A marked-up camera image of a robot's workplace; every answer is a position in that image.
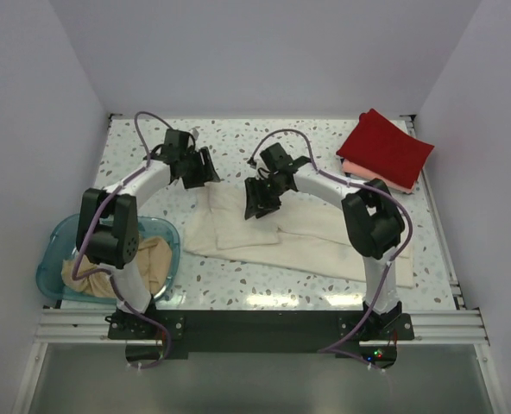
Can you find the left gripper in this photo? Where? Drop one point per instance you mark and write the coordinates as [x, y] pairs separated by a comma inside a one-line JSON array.
[[205, 172]]

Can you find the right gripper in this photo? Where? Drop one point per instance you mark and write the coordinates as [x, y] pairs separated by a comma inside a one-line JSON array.
[[255, 201]]

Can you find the cream white t-shirt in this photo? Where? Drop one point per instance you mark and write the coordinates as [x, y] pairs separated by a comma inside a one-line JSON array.
[[305, 235]]

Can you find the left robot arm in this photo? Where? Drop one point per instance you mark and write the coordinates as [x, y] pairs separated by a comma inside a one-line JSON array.
[[107, 233]]

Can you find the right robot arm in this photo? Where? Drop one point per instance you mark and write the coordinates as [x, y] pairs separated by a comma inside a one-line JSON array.
[[373, 219]]

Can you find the folded pink t-shirt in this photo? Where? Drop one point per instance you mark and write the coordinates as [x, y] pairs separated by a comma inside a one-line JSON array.
[[352, 169]]

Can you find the tan t-shirt in basket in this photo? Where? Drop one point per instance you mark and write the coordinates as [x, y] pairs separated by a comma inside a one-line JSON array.
[[153, 259]]

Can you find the folded red t-shirt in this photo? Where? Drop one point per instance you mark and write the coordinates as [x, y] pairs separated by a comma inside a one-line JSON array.
[[378, 145]]

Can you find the teal plastic basket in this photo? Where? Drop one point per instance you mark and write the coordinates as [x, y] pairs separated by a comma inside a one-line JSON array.
[[62, 247]]

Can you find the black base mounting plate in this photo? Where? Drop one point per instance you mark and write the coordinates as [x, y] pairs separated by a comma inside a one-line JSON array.
[[175, 334]]

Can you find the aluminium frame rail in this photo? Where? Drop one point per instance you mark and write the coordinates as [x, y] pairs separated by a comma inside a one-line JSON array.
[[73, 326]]

